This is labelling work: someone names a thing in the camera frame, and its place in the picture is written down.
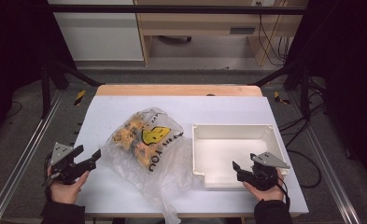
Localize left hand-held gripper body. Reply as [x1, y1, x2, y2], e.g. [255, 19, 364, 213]
[48, 142, 80, 186]

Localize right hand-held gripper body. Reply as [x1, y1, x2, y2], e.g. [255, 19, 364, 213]
[247, 151, 291, 191]

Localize white plastic bin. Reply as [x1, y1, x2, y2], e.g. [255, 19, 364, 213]
[191, 122, 290, 189]

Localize yellow black chip bag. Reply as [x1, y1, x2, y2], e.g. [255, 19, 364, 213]
[112, 113, 174, 173]

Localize clear plastic bag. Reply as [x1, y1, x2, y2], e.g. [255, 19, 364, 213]
[100, 106, 195, 224]

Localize person's right hand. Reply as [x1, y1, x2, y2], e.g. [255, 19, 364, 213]
[242, 167, 286, 203]

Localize person's left hand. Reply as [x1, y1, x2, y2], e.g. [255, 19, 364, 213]
[47, 166, 92, 205]

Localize yellow black floor tape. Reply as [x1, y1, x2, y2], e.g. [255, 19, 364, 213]
[74, 89, 88, 107]
[273, 91, 291, 106]

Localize black metal stand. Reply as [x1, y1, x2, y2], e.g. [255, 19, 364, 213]
[251, 58, 314, 121]
[40, 58, 106, 119]

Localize black curtain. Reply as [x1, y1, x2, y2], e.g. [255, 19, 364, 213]
[284, 0, 367, 191]
[0, 0, 77, 147]

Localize white cabinet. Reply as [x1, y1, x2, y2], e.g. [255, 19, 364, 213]
[48, 0, 145, 62]

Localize wooden desk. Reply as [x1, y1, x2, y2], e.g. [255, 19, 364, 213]
[134, 0, 309, 67]

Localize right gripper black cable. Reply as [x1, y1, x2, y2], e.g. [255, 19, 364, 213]
[275, 175, 291, 208]

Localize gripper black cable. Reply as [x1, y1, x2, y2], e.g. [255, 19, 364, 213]
[275, 175, 291, 208]
[41, 151, 62, 202]

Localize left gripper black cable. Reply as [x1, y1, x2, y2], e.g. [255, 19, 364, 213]
[41, 151, 62, 202]

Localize aluminium rail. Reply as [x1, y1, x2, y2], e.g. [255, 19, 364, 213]
[288, 89, 363, 224]
[0, 89, 64, 224]

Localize black floor cables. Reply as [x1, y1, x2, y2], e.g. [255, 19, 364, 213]
[277, 77, 329, 189]

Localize thin black floor cable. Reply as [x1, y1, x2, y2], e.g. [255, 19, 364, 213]
[5, 100, 23, 119]

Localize hanging black cables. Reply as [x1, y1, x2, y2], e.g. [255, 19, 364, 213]
[256, 1, 293, 66]

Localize black horizontal frame bar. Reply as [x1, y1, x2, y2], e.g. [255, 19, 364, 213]
[46, 4, 309, 15]

